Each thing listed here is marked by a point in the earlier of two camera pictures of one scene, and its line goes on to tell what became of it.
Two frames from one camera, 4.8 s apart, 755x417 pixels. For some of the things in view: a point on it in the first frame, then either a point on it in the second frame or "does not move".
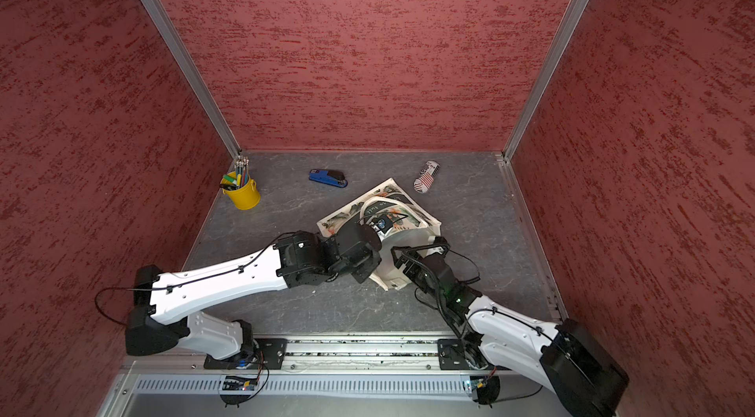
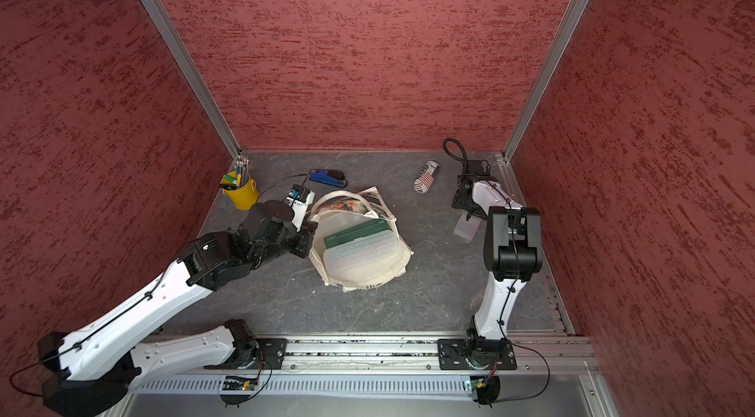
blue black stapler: [328, 176] does not move
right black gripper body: [415, 272] → [466, 203]
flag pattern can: [426, 179] does not move
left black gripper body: [360, 271] → [292, 241]
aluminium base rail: [408, 376] does not move
